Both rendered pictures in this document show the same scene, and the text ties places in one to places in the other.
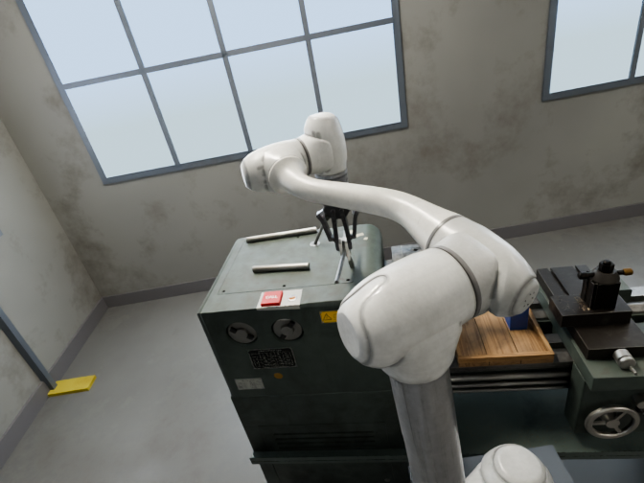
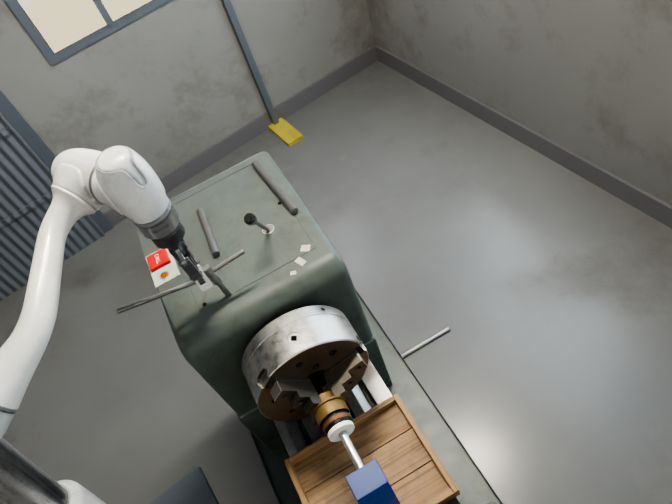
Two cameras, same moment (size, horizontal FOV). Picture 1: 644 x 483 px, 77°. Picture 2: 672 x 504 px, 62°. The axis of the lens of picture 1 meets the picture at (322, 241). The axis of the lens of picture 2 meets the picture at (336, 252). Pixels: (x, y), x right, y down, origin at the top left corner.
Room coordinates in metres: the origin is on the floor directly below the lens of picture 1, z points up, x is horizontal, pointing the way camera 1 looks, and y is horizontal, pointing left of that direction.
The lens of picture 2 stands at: (1.03, -1.09, 2.36)
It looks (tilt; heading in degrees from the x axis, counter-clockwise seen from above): 49 degrees down; 69
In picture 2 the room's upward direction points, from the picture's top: 21 degrees counter-clockwise
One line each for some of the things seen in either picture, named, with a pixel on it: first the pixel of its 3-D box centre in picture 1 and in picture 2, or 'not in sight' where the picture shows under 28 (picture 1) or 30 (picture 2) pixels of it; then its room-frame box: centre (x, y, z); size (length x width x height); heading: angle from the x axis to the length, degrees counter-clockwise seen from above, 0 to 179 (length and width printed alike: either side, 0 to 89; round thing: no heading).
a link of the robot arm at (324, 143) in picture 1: (321, 144); (126, 182); (1.06, -0.05, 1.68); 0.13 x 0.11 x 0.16; 111
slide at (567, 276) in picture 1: (586, 307); not in sight; (1.02, -0.85, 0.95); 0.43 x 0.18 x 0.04; 169
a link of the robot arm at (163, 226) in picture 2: (332, 180); (156, 218); (1.07, -0.06, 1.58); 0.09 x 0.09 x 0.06
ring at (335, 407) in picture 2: not in sight; (331, 413); (1.11, -0.44, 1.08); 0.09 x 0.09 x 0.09; 79
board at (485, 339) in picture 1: (491, 324); (368, 476); (1.09, -0.55, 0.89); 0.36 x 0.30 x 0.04; 169
